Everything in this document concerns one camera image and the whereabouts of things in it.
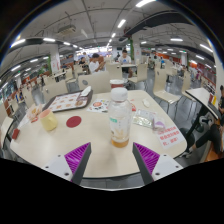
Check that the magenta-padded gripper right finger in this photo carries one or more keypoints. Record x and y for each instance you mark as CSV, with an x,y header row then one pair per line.
x,y
148,158

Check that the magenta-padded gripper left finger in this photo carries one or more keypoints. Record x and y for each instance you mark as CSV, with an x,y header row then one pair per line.
x,y
76,158

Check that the clear plastic drink bottle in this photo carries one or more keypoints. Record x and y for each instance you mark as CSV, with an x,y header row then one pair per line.
x,y
120,123

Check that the white sign with red text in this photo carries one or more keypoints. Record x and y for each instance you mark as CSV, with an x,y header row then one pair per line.
x,y
170,136

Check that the purple tissue pack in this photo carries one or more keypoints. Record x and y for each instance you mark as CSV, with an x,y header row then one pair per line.
x,y
159,124

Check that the flat round red coaster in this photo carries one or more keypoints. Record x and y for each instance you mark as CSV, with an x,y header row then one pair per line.
x,y
73,121

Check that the silver foil packet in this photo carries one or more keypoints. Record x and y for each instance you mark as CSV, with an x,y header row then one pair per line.
x,y
144,118

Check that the red sauce packet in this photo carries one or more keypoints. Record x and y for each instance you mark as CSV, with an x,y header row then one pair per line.
x,y
133,107

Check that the small white sachet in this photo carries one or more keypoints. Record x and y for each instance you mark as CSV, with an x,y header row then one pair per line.
x,y
146,103

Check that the small red snack packet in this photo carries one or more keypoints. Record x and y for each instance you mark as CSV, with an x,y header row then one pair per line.
x,y
34,119

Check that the colourful printed leaflet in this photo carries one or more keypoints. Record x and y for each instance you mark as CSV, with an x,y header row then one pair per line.
x,y
97,105

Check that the dark food tray with liner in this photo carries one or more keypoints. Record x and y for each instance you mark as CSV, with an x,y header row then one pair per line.
x,y
65,101

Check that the white paper card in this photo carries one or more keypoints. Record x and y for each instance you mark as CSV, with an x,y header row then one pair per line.
x,y
23,121

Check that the small red box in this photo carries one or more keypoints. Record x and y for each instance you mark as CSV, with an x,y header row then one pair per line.
x,y
15,133

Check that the person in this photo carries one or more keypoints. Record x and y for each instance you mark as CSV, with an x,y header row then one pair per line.
x,y
213,135
125,60
94,65

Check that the beige chair with round emblem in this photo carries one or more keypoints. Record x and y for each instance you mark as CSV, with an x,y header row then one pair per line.
x,y
55,90
96,82

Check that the neighbouring white table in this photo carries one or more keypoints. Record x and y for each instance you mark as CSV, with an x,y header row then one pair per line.
x,y
200,96

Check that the red paper cup with lid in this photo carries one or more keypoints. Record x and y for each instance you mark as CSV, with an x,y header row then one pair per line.
x,y
117,83

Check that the ceiling air conditioner unit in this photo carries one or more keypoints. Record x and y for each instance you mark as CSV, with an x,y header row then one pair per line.
x,y
66,30

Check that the ceiling strip lights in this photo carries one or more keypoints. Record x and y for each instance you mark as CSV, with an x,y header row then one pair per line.
x,y
121,23

